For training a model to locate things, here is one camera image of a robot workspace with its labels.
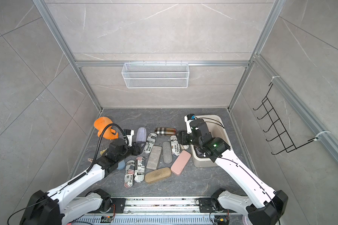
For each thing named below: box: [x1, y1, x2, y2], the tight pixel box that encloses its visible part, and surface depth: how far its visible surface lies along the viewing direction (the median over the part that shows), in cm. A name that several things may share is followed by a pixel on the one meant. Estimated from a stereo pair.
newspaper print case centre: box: [169, 135, 181, 157], surface depth 95 cm
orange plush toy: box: [93, 116, 119, 141], surface depth 102 cm
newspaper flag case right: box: [134, 156, 146, 183], surface depth 84 cm
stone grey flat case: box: [146, 145, 163, 170], surface depth 90 cm
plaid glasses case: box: [154, 127, 177, 135], surface depth 103 cm
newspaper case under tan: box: [143, 132, 158, 154], surface depth 99 cm
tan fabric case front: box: [144, 167, 172, 183], surface depth 83 cm
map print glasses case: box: [179, 143, 190, 150], surface depth 95 cm
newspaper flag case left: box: [123, 159, 136, 188], surface depth 83 cm
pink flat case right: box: [170, 150, 192, 176], surface depth 89 cm
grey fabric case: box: [162, 141, 173, 164], surface depth 92 cm
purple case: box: [136, 127, 147, 143], surface depth 83 cm
